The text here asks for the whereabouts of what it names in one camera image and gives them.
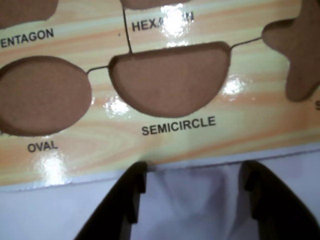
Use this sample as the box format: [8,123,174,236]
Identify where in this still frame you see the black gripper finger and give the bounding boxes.
[73,161,148,240]
[242,160,320,240]

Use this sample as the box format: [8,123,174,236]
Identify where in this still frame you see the wooden shape puzzle board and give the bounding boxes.
[0,0,320,193]

